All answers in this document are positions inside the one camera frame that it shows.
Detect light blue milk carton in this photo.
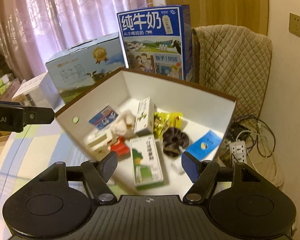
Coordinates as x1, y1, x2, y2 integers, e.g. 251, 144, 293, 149
45, 32, 127, 104

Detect white slim box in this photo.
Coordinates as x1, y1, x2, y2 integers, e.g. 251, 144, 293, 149
133, 97, 156, 137

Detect pink curtain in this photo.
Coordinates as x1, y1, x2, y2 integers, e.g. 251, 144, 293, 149
0, 0, 151, 81

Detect blue and white tube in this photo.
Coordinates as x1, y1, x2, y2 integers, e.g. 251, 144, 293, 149
171, 129, 223, 174

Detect tangle of cables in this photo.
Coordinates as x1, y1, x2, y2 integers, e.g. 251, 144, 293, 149
225, 115, 278, 176

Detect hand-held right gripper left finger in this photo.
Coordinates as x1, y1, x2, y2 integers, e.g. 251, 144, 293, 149
37, 151, 119, 204

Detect yellow snack packet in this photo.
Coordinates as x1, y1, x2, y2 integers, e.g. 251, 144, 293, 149
154, 111, 184, 139

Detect green box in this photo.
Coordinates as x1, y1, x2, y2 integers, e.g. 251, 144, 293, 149
129, 135, 164, 191

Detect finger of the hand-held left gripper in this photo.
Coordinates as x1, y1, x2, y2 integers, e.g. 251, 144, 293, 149
22, 106, 56, 126

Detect dark scrunchie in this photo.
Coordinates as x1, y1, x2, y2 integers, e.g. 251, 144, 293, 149
162, 127, 190, 158

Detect dark blue milk carton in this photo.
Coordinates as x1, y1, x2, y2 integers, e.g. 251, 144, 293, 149
117, 4, 192, 82

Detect brown cardboard box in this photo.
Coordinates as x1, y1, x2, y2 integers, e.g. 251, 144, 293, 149
54, 67, 237, 197

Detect white cloth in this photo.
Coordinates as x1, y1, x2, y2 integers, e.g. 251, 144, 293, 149
110, 110, 137, 137

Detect white plastic holder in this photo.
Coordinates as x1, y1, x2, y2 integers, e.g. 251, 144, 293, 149
84, 130, 115, 157

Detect beige wall socket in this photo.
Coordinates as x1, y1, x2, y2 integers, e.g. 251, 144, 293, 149
289, 12, 300, 38

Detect white appliance box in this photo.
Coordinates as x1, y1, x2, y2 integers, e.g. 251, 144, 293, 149
11, 72, 61, 111

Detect blue and white small box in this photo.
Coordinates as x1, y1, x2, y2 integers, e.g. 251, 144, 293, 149
89, 105, 119, 131

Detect brown wooden door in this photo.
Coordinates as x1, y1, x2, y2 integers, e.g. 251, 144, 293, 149
162, 0, 269, 34

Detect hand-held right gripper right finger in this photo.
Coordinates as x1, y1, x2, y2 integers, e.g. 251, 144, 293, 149
181, 152, 262, 204

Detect chair with quilted cover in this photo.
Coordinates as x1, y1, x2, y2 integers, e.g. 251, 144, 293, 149
191, 25, 273, 141

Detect white power strip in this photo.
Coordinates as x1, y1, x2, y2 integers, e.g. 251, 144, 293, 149
229, 140, 248, 167

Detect red packet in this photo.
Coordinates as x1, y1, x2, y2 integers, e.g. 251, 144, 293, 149
110, 136, 131, 156

